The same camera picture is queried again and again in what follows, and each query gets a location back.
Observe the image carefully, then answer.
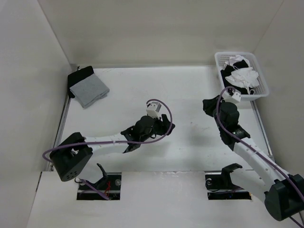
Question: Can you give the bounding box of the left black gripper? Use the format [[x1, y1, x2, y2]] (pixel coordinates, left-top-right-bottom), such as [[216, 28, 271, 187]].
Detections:
[[140, 113, 174, 143]]

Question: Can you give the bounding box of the white tank top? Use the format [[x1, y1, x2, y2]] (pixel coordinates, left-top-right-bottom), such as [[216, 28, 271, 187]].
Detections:
[[225, 67, 260, 94]]

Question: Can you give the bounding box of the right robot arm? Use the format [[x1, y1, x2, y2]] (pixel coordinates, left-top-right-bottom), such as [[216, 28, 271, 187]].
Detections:
[[202, 95, 304, 221]]

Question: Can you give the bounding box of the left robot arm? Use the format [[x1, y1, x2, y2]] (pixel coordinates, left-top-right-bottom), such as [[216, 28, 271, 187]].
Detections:
[[49, 114, 175, 190]]

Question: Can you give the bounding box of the black tank top in basket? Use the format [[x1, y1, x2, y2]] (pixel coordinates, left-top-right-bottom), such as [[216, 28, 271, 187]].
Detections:
[[220, 66, 248, 95]]

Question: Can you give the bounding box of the folded grey tank top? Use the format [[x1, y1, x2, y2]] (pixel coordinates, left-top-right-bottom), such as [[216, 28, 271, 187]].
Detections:
[[70, 74, 110, 109]]

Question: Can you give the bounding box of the folded black tank top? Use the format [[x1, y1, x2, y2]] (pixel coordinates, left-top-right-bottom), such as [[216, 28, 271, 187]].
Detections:
[[67, 66, 94, 98]]

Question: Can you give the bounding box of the white garment in basket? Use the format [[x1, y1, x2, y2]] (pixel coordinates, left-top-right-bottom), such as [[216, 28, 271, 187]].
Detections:
[[224, 55, 251, 69]]

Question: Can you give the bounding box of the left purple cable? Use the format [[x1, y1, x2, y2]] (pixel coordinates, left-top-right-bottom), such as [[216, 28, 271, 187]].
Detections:
[[42, 98, 173, 162]]

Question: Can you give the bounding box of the purple cable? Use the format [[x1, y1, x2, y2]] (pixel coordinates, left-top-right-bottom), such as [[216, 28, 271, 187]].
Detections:
[[215, 86, 304, 228], [42, 98, 173, 162]]

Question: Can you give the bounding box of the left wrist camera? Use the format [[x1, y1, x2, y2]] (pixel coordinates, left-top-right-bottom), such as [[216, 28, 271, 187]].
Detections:
[[146, 101, 162, 119]]

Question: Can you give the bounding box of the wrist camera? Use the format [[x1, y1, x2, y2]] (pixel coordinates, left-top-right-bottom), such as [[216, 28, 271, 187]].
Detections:
[[223, 88, 241, 104], [146, 101, 162, 119]]

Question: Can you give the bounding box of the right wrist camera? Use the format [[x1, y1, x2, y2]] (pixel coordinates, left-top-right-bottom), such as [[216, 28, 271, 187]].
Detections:
[[223, 88, 241, 104]]

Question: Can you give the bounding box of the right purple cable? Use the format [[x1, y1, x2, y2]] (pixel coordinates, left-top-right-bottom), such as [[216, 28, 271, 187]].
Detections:
[[215, 86, 304, 228]]

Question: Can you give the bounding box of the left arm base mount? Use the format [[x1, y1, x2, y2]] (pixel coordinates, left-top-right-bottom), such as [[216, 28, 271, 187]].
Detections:
[[74, 164, 122, 200]]

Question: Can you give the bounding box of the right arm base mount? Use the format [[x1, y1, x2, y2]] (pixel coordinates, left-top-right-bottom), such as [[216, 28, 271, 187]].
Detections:
[[205, 163, 252, 200]]

